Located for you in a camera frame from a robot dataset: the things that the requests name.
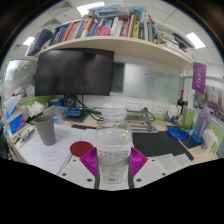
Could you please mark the ceiling lights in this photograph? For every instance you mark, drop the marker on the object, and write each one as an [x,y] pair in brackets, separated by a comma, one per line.
[90,8]

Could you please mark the black computer monitor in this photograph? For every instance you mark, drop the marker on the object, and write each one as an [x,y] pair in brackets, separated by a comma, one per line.
[74,71]

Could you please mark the clear plastic drink bottle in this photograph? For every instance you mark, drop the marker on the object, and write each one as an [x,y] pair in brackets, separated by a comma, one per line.
[114,143]

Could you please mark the wooden shelf with books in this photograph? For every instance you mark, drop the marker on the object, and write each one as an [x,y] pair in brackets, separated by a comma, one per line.
[116,45]

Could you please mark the grey metal laptop stand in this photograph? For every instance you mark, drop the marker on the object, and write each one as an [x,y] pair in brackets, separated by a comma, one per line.
[141,122]

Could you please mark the blue tissue box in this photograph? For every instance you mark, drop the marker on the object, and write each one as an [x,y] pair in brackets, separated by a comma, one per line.
[14,121]

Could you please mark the white folded paper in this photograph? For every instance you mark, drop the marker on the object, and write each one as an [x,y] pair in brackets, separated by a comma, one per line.
[171,160]

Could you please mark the purple hanging banner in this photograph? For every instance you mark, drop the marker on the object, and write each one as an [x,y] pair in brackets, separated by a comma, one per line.
[199,77]

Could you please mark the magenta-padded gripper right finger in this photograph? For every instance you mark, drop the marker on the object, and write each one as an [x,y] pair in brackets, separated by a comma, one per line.
[150,170]

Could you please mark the white wall socket strip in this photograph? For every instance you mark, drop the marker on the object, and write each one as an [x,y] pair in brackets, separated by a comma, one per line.
[146,106]

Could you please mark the blue electronic device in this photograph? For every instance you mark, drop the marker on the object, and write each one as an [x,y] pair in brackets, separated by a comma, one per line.
[75,112]

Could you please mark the white paper sheet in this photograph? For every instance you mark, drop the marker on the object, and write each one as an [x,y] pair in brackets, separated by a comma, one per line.
[50,151]

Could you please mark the black desk mat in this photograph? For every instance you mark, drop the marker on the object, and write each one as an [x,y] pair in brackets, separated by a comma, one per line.
[156,143]

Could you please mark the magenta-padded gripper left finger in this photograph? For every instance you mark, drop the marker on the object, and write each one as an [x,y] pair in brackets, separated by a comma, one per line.
[77,170]

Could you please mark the grey plastic cup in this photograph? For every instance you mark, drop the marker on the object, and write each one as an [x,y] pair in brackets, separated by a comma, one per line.
[46,130]

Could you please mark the translucent purple water bottle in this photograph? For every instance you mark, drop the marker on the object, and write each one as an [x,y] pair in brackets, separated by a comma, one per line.
[201,125]

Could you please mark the flat round red coaster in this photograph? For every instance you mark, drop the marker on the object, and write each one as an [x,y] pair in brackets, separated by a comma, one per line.
[80,149]

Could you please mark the white plastic bag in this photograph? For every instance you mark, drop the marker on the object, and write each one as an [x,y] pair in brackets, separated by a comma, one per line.
[210,139]

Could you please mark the clear plastic container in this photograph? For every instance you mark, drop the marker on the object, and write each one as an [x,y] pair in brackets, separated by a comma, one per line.
[56,112]

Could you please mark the dark wine bottle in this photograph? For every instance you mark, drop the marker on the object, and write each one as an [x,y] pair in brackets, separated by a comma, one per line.
[181,101]

